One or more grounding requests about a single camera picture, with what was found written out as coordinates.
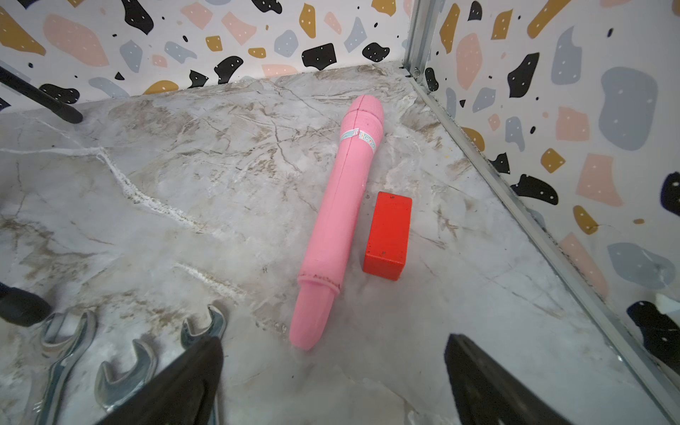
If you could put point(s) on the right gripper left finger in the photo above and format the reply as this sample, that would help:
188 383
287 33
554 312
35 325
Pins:
183 393

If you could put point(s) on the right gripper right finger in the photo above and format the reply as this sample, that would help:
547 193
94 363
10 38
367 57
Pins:
485 393

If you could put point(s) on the silver end wrench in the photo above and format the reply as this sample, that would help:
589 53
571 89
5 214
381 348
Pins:
113 391

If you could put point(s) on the large silver combination wrench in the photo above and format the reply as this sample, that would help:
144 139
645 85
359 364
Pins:
60 357

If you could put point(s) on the small red block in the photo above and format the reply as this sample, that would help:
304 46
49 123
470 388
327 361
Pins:
387 246

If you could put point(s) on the pink cylindrical bottle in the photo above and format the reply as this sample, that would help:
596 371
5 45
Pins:
323 269

